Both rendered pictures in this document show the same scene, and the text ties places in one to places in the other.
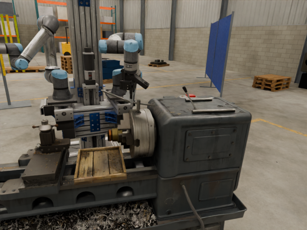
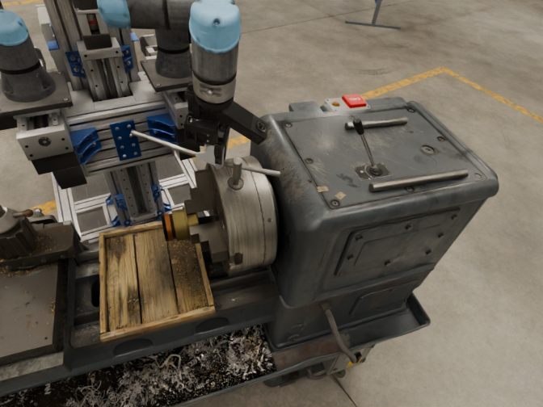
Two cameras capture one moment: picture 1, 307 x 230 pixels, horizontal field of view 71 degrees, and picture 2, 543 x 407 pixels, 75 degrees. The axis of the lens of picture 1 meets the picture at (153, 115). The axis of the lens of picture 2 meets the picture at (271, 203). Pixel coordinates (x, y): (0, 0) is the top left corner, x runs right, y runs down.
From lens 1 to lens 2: 0.65 m
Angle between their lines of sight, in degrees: 28
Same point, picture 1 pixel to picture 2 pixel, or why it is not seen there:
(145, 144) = (254, 259)
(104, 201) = (171, 343)
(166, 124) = (311, 233)
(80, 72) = (63, 10)
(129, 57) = (210, 67)
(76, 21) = not seen: outside the picture
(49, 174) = (39, 348)
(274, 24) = not seen: outside the picture
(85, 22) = not seen: outside the picture
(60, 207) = (82, 367)
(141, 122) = (246, 214)
